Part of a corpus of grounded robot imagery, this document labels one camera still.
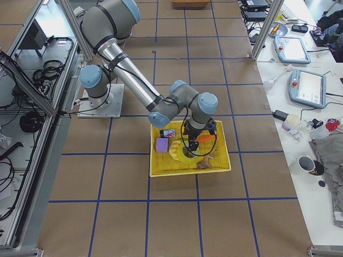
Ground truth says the teach pendant near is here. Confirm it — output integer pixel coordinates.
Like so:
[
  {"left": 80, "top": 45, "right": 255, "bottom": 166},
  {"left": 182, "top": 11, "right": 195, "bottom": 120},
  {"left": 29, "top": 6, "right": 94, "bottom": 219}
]
[{"left": 288, "top": 69, "right": 326, "bottom": 109}]

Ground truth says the aluminium frame post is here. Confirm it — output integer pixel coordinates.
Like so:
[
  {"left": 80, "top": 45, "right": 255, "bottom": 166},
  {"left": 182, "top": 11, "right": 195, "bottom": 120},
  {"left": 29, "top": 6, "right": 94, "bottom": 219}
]
[{"left": 251, "top": 0, "right": 284, "bottom": 61}]

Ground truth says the yellow tape roll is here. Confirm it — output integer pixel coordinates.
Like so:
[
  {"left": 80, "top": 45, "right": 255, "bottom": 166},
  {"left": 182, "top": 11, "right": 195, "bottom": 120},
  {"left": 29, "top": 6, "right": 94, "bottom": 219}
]
[{"left": 176, "top": 145, "right": 199, "bottom": 164}]

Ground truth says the teach pendant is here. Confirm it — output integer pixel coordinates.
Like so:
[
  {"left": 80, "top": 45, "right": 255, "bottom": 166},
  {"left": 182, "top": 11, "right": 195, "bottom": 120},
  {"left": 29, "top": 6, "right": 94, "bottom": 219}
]
[
  {"left": 274, "top": 36, "right": 311, "bottom": 64},
  {"left": 288, "top": 69, "right": 326, "bottom": 109}
]

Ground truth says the small dark jar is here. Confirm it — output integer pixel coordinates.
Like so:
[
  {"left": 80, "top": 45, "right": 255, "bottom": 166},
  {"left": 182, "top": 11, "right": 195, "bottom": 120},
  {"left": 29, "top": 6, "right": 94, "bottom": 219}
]
[{"left": 159, "top": 128, "right": 176, "bottom": 138}]

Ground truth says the blue plate with brass part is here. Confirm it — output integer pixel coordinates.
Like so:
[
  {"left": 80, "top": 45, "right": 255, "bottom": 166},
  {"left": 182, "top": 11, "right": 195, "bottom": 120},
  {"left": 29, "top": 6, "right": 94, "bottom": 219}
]
[{"left": 268, "top": 22, "right": 288, "bottom": 37}]

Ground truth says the teach pendant far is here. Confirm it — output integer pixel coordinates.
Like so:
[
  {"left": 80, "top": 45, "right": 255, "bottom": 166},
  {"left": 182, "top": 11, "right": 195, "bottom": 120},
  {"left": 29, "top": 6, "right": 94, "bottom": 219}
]
[{"left": 274, "top": 36, "right": 311, "bottom": 64}]

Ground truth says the toy carrot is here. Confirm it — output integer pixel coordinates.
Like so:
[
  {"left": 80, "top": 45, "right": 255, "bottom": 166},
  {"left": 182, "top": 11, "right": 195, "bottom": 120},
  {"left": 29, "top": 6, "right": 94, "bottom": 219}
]
[{"left": 197, "top": 134, "right": 216, "bottom": 143}]

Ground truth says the purple sponge block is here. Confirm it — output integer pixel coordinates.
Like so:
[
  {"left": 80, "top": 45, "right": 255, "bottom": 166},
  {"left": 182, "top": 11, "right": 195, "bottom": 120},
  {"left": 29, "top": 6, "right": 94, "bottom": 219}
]
[{"left": 155, "top": 138, "right": 169, "bottom": 153}]

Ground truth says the brown wicker basket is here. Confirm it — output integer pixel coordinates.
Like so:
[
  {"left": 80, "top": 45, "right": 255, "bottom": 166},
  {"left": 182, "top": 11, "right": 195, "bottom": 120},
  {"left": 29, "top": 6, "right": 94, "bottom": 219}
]
[{"left": 171, "top": 0, "right": 210, "bottom": 9}]

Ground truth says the yellow plastic basket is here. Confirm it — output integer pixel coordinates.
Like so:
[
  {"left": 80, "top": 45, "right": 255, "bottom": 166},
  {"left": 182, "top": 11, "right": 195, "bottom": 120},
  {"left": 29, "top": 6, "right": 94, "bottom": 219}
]
[{"left": 150, "top": 120, "right": 231, "bottom": 177}]

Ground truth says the toy croissant bread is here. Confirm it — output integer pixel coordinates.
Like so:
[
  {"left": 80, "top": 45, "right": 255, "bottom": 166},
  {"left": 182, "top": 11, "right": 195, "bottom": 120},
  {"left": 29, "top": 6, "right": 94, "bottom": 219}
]
[{"left": 169, "top": 140, "right": 185, "bottom": 162}]

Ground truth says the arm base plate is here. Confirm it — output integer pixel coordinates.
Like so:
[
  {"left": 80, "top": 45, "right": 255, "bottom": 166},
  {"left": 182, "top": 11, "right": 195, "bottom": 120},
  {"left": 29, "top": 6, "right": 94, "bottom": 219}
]
[{"left": 77, "top": 84, "right": 125, "bottom": 118}]

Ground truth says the brown toy animal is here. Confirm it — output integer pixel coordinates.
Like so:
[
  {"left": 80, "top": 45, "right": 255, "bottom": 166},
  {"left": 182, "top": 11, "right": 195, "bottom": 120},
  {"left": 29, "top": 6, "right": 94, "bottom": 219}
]
[{"left": 196, "top": 154, "right": 214, "bottom": 170}]

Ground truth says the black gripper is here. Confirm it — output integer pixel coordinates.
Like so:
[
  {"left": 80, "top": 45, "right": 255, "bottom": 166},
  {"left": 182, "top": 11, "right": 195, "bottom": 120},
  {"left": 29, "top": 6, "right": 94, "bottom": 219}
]
[{"left": 183, "top": 120, "right": 212, "bottom": 153}]

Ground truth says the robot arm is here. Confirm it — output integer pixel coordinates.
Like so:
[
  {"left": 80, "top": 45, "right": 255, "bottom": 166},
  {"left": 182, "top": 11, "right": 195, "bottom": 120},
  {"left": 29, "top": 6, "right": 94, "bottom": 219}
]
[{"left": 80, "top": 1, "right": 218, "bottom": 153}]

